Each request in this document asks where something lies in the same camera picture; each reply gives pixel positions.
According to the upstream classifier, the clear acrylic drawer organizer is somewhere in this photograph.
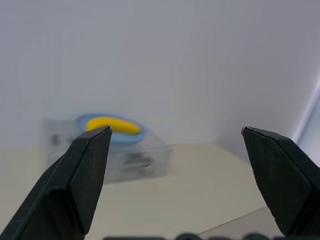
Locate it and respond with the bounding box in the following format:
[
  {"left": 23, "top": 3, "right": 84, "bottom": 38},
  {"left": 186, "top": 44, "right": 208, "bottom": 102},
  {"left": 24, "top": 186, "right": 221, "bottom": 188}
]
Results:
[{"left": 41, "top": 119, "right": 173, "bottom": 185}]

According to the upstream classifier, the blue plate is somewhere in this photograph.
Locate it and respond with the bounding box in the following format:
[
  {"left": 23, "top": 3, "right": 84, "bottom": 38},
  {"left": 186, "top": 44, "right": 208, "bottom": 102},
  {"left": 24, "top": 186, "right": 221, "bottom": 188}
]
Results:
[{"left": 74, "top": 112, "right": 150, "bottom": 148}]

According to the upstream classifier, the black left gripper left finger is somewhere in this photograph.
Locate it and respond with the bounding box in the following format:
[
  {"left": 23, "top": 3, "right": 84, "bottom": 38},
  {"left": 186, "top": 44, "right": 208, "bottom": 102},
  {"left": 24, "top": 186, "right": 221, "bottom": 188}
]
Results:
[{"left": 0, "top": 125, "right": 113, "bottom": 240}]

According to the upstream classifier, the yellow banana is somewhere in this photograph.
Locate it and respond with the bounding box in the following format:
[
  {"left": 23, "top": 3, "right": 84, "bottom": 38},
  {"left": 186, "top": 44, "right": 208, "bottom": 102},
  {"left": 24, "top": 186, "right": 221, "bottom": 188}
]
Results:
[{"left": 85, "top": 117, "right": 141, "bottom": 135}]

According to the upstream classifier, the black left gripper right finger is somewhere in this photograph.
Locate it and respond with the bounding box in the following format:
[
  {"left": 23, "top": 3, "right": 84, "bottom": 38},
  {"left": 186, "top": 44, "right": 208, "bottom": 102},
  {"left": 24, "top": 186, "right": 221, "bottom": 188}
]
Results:
[{"left": 240, "top": 126, "right": 320, "bottom": 240}]

